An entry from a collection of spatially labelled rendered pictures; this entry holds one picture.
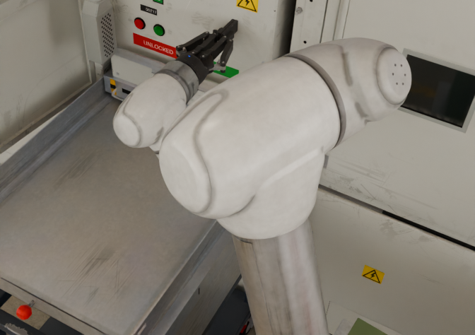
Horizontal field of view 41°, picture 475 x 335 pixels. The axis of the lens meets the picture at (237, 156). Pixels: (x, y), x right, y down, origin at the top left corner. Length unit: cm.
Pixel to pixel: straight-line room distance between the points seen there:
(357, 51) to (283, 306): 33
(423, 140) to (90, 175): 84
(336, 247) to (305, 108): 121
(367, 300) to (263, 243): 128
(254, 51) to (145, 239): 52
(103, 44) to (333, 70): 103
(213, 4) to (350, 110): 85
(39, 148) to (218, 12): 61
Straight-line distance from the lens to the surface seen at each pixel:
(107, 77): 190
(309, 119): 70
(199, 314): 166
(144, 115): 123
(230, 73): 164
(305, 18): 148
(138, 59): 173
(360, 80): 75
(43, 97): 190
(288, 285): 80
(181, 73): 132
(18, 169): 175
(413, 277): 187
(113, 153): 176
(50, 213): 164
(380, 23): 139
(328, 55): 76
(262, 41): 153
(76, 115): 187
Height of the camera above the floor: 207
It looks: 44 degrees down
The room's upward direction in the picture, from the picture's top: 4 degrees clockwise
